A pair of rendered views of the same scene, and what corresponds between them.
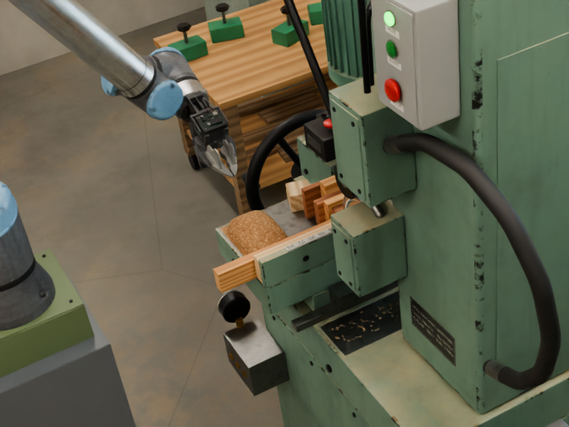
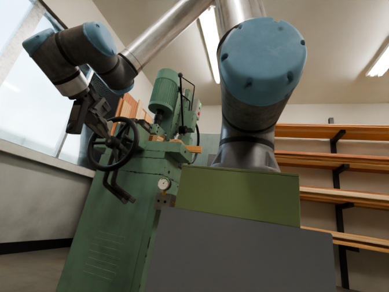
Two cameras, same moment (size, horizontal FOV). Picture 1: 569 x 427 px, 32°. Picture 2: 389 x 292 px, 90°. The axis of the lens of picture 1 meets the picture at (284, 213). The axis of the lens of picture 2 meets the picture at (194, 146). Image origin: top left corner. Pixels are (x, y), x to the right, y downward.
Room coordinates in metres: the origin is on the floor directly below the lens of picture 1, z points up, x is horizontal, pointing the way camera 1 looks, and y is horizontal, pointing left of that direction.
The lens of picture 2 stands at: (2.15, 0.85, 0.54)
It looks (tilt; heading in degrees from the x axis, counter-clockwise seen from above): 20 degrees up; 222
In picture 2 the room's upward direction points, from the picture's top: 10 degrees clockwise
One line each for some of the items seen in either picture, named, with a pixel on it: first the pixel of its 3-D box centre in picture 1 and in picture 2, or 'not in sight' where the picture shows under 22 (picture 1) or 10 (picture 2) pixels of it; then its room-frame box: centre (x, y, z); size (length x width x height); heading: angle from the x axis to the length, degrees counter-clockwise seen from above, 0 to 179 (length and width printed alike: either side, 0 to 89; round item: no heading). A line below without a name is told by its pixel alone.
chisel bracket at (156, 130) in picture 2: not in sight; (156, 133); (1.41, -0.20, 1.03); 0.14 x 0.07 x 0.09; 23
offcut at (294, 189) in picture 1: (299, 195); (157, 139); (1.51, -0.03, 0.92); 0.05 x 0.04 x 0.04; 5
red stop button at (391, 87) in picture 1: (392, 90); not in sight; (1.06, -0.15, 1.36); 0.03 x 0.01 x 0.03; 23
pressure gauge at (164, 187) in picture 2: (235, 311); (164, 186); (1.52, 0.13, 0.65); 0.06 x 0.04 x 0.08; 113
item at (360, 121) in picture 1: (372, 141); (190, 121); (1.17, -0.14, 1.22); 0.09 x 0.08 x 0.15; 23
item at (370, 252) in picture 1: (368, 246); (184, 144); (1.20, -0.12, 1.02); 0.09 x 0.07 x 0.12; 113
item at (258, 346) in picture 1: (254, 356); (167, 203); (1.46, 0.10, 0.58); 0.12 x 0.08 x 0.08; 23
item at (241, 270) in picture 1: (353, 222); (162, 147); (1.40, -0.12, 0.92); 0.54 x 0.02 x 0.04; 113
